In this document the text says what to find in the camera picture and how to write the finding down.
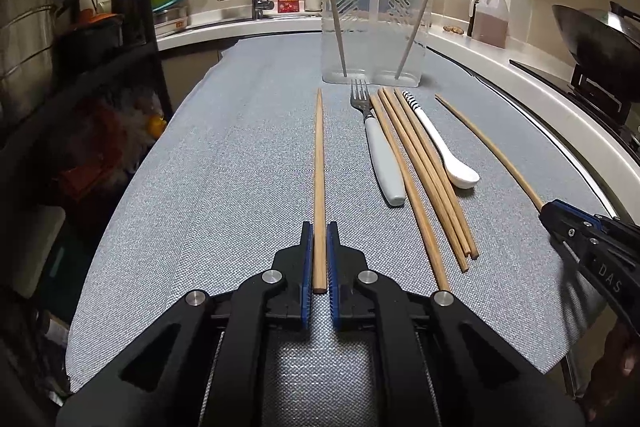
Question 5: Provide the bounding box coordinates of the black gas stove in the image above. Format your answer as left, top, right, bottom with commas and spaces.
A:
510, 57, 640, 142

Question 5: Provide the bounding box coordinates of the dark canister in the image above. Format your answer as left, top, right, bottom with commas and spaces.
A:
112, 0, 147, 45

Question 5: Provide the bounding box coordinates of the long thin bamboo chopstick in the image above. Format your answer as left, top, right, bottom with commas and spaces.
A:
434, 94, 547, 212

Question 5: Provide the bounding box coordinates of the black pot orange lid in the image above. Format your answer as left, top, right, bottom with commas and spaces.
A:
75, 9, 125, 58

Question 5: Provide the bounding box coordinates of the oil jug yellow cap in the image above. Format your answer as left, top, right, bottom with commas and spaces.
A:
470, 0, 511, 49

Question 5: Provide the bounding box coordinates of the grey woven mat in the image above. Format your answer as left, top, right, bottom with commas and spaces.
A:
65, 34, 613, 393

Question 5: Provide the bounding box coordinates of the person's right hand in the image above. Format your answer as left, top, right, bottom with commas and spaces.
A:
582, 324, 640, 420

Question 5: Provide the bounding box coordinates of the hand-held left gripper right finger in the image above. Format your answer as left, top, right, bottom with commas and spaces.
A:
325, 222, 586, 427

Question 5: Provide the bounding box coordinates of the white dish red label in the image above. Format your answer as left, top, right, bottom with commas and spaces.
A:
156, 18, 191, 34

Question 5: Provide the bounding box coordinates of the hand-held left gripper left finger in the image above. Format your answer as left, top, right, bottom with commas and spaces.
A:
55, 222, 316, 427

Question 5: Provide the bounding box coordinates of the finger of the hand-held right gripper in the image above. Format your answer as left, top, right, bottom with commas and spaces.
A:
539, 202, 608, 258
555, 202, 640, 240

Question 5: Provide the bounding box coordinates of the grey handled metal fork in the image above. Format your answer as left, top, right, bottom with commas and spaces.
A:
350, 78, 407, 208

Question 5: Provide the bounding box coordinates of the black shelf rack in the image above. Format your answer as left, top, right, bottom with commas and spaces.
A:
0, 0, 173, 148

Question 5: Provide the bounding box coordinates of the clear plastic utensil container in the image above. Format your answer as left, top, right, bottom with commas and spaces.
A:
318, 0, 435, 88

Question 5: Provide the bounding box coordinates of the white spoon striped handle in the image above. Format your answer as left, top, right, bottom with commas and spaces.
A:
401, 91, 481, 190

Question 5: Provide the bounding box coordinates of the large steel pot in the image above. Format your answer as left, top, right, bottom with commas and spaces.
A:
0, 0, 58, 108

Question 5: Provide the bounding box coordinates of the black wok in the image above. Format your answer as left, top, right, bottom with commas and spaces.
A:
552, 2, 640, 68

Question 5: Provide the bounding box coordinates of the steel basin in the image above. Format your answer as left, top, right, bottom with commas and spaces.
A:
154, 6, 191, 22

